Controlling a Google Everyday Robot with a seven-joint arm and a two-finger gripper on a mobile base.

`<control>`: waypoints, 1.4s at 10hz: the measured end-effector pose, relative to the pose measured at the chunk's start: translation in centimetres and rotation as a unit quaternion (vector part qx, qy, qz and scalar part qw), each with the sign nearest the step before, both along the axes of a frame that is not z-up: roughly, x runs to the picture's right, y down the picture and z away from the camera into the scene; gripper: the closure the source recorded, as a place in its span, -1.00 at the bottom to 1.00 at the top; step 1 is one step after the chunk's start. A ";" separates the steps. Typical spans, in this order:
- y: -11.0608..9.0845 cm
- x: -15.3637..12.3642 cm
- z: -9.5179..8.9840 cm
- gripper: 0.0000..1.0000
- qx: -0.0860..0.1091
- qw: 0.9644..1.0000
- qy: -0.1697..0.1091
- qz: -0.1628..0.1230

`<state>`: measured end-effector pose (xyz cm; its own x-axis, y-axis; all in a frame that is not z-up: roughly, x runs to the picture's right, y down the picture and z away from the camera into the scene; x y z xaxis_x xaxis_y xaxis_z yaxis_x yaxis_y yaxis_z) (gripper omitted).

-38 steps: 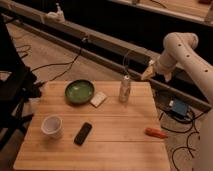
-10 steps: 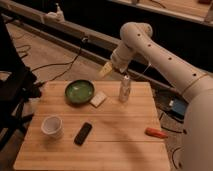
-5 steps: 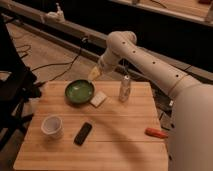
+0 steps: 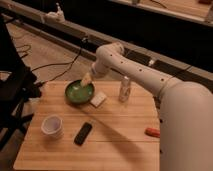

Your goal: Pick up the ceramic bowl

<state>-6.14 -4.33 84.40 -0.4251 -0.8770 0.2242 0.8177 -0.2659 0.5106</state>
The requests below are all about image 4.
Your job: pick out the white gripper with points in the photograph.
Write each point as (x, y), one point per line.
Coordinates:
(98, 70)

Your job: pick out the green ceramic bowl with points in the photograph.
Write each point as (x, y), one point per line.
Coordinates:
(76, 94)

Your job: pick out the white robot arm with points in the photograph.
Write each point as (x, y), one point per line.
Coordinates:
(186, 110)

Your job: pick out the white rectangular block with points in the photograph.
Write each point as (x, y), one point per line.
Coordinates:
(98, 99)

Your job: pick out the black remote control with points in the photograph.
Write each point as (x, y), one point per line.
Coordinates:
(83, 133)

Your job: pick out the white paper cup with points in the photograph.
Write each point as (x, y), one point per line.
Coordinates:
(52, 126)

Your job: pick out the black chair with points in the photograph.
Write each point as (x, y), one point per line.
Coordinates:
(16, 89)

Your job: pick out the orange marker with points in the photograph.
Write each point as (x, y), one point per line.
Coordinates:
(152, 132)

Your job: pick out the long metal rail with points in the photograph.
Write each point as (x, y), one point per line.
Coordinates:
(183, 47)

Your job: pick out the white object on rail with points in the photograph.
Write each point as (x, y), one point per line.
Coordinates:
(58, 15)

